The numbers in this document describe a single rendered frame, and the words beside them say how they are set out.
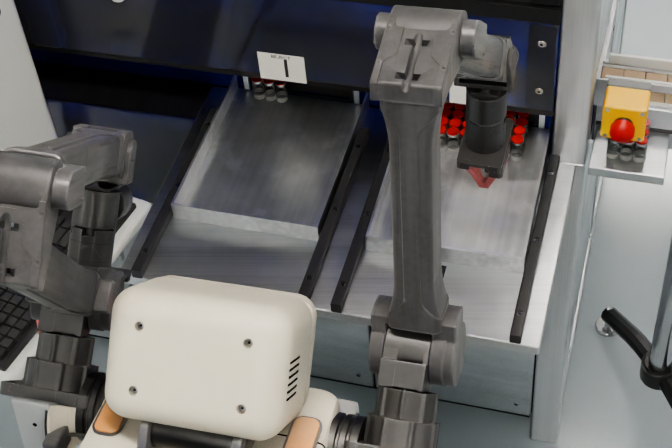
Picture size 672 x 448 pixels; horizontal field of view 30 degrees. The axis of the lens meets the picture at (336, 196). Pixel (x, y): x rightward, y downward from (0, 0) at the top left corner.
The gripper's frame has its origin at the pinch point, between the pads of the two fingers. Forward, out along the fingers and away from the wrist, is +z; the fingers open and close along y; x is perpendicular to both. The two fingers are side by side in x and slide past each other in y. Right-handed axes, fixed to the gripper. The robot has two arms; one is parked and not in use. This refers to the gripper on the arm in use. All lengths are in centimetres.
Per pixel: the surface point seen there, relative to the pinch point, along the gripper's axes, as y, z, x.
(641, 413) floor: 36, 109, -31
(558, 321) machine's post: 25, 65, -11
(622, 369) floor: 48, 109, -26
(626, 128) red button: 23.3, 7.5, -19.1
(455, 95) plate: 26.3, 8.3, 9.8
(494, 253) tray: 0.5, 16.8, -1.9
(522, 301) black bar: -7.0, 18.0, -7.8
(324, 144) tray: 22.4, 21.0, 32.8
